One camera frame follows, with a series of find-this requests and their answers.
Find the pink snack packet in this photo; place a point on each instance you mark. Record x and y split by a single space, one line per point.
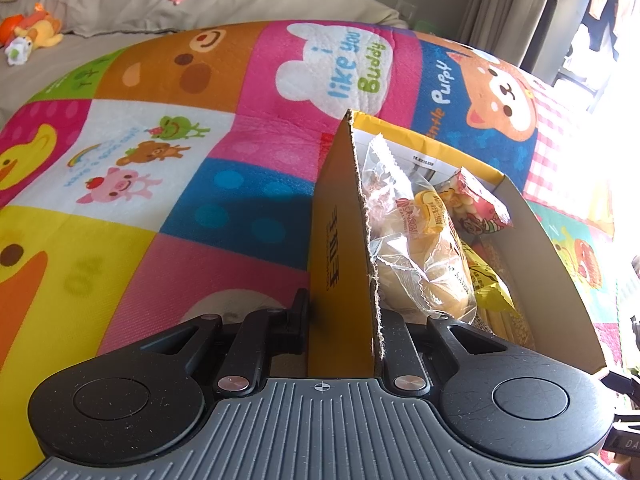
480 205

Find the beige curtain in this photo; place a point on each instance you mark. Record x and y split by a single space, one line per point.
510 5

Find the white wall socket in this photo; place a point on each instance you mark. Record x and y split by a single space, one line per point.
407 10

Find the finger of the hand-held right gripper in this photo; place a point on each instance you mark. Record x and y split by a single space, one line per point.
622 387

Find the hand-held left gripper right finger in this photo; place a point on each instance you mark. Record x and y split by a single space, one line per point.
395 340

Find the yellow cardboard box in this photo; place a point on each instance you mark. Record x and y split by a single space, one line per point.
545 280

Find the small white plush toy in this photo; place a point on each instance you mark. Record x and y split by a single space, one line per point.
17 52

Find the colourful cartoon printed play mat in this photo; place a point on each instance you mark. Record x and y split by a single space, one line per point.
175 170

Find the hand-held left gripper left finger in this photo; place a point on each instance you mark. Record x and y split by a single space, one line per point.
303 317

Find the orange plush toy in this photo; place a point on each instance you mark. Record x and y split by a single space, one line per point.
45 30

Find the green object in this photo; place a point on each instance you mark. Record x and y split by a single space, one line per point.
425 26

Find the yellow snack packet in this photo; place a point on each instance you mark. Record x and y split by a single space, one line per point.
487 280

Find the clear bread packet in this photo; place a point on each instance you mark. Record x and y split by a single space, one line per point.
425 270

